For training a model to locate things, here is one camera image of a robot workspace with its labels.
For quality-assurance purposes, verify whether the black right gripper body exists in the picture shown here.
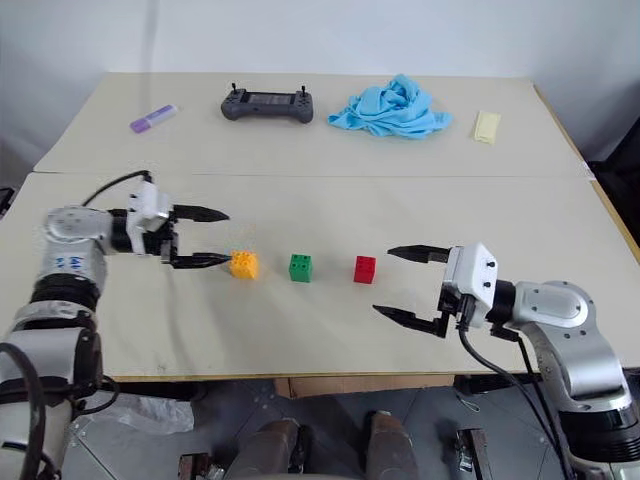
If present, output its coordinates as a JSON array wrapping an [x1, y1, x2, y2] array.
[[437, 281, 477, 342]]

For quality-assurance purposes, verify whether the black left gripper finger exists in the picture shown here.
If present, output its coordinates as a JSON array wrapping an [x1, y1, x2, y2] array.
[[166, 252, 234, 272], [174, 203, 232, 224]]

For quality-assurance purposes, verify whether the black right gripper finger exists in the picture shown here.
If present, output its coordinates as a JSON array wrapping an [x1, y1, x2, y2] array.
[[386, 244, 454, 266], [371, 303, 448, 341]]

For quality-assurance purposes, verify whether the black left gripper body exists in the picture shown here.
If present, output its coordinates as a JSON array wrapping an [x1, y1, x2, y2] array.
[[141, 206, 184, 267]]

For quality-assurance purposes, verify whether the yellow toy brick cube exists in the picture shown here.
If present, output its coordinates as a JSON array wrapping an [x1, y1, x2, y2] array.
[[228, 248, 261, 280]]

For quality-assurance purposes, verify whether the red toy brick cube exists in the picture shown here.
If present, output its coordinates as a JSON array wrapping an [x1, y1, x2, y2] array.
[[352, 255, 377, 285]]

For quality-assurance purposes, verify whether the brown cardboard piece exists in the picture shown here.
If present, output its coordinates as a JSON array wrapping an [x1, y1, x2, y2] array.
[[286, 374, 457, 398]]

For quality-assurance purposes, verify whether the green toy brick cube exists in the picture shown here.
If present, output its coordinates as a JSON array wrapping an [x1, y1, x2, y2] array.
[[288, 253, 315, 283]]

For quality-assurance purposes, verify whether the purple marker pen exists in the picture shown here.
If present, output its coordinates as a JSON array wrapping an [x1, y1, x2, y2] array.
[[129, 103, 179, 135]]

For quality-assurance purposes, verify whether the grey handheld remote controller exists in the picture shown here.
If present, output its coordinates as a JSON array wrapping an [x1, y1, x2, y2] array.
[[220, 82, 316, 123]]

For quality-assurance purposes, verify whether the dark rounded shape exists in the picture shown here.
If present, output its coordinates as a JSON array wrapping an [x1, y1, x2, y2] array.
[[234, 418, 307, 480], [368, 410, 420, 480]]

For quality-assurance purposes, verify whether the pale yellow folded cloth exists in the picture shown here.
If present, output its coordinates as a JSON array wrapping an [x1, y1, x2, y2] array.
[[470, 110, 502, 145]]

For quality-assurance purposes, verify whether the crumpled light blue cloth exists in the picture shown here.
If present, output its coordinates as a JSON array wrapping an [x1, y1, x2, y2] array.
[[327, 73, 455, 141]]

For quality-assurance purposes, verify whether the clear plastic bag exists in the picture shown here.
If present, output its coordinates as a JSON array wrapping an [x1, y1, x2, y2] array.
[[105, 393, 195, 437]]

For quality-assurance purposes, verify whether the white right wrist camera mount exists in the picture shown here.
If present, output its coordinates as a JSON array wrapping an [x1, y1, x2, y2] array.
[[441, 242, 502, 327]]

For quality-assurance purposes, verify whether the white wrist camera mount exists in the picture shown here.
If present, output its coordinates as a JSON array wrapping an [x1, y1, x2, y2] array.
[[126, 180, 172, 254], [441, 242, 502, 327]]

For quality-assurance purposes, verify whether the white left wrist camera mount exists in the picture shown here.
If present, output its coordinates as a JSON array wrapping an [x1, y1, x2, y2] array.
[[126, 180, 172, 254]]

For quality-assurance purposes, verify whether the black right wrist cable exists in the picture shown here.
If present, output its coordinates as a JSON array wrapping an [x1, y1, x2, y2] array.
[[456, 319, 577, 480]]

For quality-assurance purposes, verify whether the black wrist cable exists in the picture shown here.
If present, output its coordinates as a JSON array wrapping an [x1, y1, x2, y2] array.
[[81, 170, 153, 207], [456, 319, 577, 480]]

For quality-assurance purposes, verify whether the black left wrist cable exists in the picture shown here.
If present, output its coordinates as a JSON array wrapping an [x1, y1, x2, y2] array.
[[81, 170, 153, 207]]

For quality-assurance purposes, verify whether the metal clamp bracket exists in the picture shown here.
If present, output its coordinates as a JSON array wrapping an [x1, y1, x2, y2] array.
[[177, 451, 225, 480], [450, 427, 489, 472]]

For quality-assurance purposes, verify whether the dark left shoulder cable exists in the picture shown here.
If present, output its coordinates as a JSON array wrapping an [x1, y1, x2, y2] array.
[[0, 341, 57, 480]]

